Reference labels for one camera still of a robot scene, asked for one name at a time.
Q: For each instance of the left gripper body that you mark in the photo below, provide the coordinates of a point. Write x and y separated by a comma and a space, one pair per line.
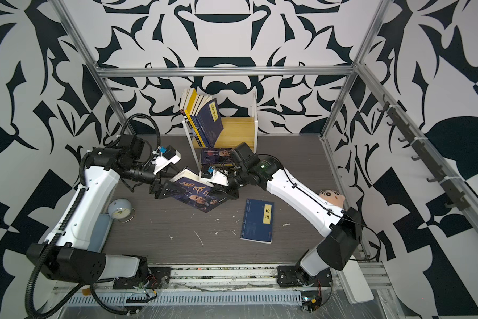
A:
146, 175

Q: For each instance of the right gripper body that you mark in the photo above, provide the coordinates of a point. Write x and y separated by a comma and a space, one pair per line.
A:
237, 177

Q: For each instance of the purple book with old man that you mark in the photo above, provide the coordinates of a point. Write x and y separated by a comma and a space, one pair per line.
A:
216, 157

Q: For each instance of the blue book underneath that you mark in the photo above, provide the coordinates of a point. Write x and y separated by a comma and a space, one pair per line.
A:
257, 225

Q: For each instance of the yellow cartoon cover book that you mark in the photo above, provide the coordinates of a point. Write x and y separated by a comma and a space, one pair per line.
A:
188, 110

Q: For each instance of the blue book front yellow label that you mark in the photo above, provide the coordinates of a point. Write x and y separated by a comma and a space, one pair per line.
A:
197, 107

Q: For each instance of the small blue book yellow label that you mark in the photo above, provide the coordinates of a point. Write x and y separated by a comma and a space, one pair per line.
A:
207, 122

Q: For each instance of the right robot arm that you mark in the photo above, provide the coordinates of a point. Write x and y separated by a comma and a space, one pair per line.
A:
341, 230

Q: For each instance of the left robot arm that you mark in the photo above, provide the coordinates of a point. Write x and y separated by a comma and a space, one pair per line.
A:
64, 255

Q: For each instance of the wooden white-framed bookshelf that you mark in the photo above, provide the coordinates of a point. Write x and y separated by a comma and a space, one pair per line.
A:
236, 130

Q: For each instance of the light blue pencil case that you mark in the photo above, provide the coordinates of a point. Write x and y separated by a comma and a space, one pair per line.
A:
100, 233

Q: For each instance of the cartoon boy plush doll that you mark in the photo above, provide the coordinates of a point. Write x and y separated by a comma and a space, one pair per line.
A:
333, 197

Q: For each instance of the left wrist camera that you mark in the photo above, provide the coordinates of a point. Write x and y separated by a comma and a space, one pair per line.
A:
164, 157

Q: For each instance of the white box on rail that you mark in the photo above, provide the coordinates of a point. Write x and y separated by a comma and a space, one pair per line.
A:
354, 284

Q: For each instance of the wall hook rail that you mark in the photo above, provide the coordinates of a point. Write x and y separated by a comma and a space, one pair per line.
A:
421, 147

